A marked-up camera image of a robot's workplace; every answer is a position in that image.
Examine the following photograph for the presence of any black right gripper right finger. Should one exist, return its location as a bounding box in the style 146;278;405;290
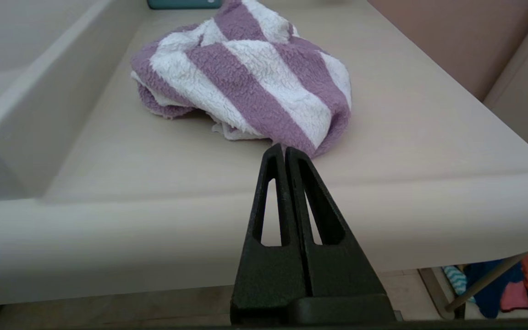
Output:
285;147;386;296

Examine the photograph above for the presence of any beige door panel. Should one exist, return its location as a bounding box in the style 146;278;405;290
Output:
483;0;528;148

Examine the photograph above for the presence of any pink cloth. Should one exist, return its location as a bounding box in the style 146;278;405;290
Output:
500;280;528;313

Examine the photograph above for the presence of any purple white striped towel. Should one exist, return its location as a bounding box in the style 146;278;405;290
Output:
130;0;353;159

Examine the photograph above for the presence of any beige floor frame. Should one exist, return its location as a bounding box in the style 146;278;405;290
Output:
418;268;458;320

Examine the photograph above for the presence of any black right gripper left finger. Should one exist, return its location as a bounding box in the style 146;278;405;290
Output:
231;144;311;324

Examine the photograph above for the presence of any teal soap dish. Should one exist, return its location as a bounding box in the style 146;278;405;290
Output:
147;0;224;10

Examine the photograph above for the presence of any beige sink basin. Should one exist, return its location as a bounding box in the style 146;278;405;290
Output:
0;0;148;203

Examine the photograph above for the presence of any teal striped cloth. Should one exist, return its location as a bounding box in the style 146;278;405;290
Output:
443;265;469;297

